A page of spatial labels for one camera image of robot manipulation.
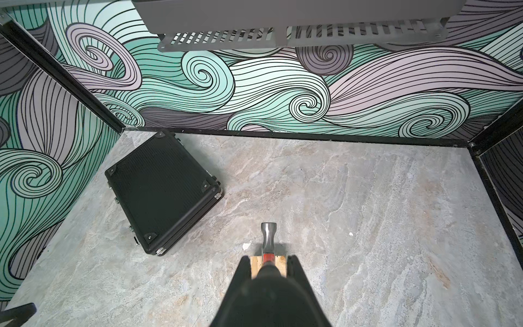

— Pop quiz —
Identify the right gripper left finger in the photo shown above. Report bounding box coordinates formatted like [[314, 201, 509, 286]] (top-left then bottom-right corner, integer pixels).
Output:
[[210, 256, 251, 327]]

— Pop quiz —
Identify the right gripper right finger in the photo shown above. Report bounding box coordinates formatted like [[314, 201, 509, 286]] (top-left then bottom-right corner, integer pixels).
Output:
[[287, 255, 331, 326]]

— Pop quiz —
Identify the wooden block with nails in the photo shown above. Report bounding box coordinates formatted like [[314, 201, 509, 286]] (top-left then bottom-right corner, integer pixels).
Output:
[[249, 256, 287, 279]]

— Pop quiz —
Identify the claw hammer orange black handle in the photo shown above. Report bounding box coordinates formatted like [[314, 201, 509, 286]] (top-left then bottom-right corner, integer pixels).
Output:
[[228, 221, 315, 327]]

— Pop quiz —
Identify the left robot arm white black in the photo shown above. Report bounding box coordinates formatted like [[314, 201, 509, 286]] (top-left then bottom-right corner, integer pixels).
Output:
[[0, 302, 37, 327]]

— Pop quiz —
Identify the black hard case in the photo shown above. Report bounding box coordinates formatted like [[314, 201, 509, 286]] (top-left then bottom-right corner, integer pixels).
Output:
[[105, 130, 223, 256]]

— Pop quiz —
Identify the black wall tray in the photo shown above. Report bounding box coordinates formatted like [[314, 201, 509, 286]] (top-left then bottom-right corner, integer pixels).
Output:
[[132, 1, 465, 52]]

